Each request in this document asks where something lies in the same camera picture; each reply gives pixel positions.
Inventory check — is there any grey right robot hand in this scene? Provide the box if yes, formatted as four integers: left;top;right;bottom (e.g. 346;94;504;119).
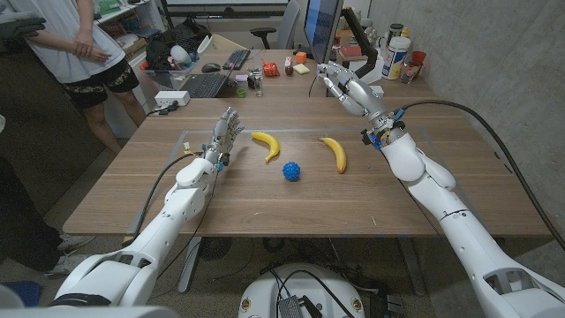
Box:
316;60;405;133

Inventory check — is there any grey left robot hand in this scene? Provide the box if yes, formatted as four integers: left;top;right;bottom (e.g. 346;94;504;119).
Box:
203;107;246;171

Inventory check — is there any blue spiky stress ball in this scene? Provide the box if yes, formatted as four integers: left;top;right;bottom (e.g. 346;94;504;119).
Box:
282;161;302;182

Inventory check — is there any white canister blue label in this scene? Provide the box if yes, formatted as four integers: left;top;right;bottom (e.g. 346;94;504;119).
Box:
381;36;411;80

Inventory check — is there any strongly curved yellow banana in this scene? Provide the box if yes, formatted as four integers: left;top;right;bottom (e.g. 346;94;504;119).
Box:
250;131;281;163

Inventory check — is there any black keyboard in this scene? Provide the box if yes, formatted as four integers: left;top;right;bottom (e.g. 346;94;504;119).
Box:
179;72;230;99
222;48;252;71

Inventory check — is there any long yellow banana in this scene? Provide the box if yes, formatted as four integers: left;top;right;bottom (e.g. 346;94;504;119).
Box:
319;136;348;175

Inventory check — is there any black computer monitor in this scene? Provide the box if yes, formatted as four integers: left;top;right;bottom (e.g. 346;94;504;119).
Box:
303;0;344;67

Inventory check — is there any clear plastic bin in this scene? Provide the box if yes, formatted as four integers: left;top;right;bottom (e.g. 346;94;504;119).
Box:
143;61;200;92

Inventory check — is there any orange plastic toy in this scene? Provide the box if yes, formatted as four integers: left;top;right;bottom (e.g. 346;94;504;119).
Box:
261;59;281;79

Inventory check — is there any grey office chair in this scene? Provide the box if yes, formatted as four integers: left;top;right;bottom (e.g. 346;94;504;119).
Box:
250;0;302;50

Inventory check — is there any black bag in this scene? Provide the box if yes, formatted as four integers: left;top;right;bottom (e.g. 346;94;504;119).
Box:
145;17;212;72

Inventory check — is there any grey table leg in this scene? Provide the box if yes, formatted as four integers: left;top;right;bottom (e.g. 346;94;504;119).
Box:
396;237;427;297
177;237;203;294

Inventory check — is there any white shelf unit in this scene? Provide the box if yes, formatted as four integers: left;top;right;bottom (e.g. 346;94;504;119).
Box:
94;0;167;61

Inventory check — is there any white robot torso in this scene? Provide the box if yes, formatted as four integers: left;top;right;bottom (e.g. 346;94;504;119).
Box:
237;263;366;318

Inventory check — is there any person in white t-shirt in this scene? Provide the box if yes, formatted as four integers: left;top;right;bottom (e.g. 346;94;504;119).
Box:
8;0;147;155

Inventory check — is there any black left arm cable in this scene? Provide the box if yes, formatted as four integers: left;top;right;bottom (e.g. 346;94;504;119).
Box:
122;151;205;247

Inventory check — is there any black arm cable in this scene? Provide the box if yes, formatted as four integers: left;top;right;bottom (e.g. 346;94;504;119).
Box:
399;99;565;253
122;151;205;247

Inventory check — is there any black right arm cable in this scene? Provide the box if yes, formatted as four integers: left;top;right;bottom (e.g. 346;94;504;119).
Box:
399;99;565;253

